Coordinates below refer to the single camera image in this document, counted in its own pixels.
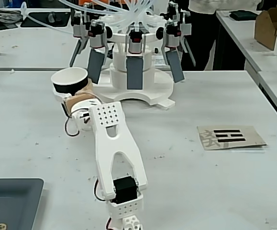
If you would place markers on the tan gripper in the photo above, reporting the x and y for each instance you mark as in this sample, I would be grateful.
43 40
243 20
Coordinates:
80 97

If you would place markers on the black paper cup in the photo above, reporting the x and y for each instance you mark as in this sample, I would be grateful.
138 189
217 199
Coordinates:
69 86

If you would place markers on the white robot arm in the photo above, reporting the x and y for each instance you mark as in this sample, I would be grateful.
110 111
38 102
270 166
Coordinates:
114 148

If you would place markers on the grey paddle pump unit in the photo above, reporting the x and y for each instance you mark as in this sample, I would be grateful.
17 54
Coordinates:
77 26
134 74
174 9
95 64
176 67

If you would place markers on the white printed label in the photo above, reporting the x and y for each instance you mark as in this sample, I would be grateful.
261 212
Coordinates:
158 61

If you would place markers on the clear tubing bundle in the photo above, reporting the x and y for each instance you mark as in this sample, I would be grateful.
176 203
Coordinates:
133 14

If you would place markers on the dark grey tray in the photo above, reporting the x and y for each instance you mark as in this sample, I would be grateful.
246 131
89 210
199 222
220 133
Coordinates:
11 201

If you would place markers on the person in dark trousers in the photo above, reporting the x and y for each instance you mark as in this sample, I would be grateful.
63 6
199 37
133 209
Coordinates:
205 36

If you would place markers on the cardboard trigram card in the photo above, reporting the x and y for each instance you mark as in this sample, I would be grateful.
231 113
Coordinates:
231 137

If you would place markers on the dark flat pouch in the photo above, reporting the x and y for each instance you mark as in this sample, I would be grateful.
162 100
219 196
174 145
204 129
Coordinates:
242 15

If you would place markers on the brown cardboard box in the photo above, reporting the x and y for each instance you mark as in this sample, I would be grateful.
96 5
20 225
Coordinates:
265 28

